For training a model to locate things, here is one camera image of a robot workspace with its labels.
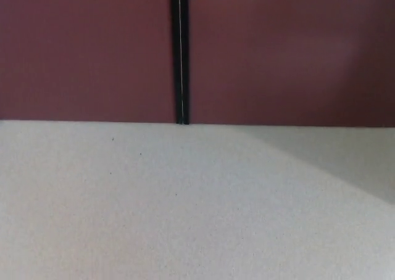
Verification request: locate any maroon door panel with handle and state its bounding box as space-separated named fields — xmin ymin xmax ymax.
xmin=188 ymin=0 xmax=395 ymax=128

